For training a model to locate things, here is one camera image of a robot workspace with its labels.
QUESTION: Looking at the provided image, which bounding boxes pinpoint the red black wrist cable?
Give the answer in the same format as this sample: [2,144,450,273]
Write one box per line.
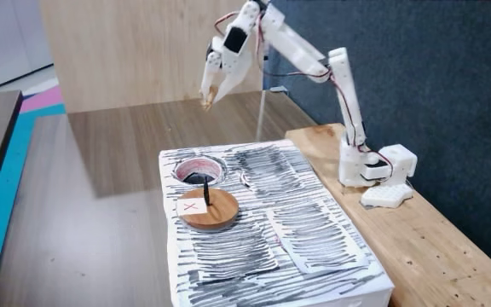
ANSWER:
[213,10,334,82]

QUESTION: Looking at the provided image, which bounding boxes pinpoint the light wooden plank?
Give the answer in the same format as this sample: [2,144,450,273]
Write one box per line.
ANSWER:
[285,123,491,307]

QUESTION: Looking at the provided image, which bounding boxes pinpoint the round wooden disc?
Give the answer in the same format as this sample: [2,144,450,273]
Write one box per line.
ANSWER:
[176,187,240,232]

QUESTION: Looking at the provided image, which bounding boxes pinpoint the narrow scribbled paper sheet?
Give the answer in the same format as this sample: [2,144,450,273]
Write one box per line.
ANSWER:
[189,221,280,282]

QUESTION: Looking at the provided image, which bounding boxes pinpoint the box covered in scribbled paper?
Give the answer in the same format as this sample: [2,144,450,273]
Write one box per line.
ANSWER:
[158,139,396,307]

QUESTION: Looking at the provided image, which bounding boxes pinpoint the black peg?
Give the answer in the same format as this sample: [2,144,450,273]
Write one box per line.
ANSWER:
[202,174,213,207]

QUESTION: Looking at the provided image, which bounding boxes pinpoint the wide scribbled paper sheet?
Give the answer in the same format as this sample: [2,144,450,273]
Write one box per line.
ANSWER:
[266,200,370,274]

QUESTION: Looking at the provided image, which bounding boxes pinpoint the dark blue fabric partition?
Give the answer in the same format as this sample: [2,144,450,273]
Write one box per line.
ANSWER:
[263,0,491,282]

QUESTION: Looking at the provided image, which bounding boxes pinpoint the red black base cable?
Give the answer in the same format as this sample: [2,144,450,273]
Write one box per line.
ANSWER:
[330,76,396,177]

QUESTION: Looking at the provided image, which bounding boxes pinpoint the brown debris clump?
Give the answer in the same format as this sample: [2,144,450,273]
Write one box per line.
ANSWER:
[200,86,219,111]

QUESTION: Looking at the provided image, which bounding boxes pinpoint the light wooden panel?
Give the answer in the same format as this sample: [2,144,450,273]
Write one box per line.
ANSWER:
[39,0,268,114]

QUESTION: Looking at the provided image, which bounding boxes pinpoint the white card with red cross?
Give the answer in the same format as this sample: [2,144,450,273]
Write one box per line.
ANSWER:
[176,197,209,217]

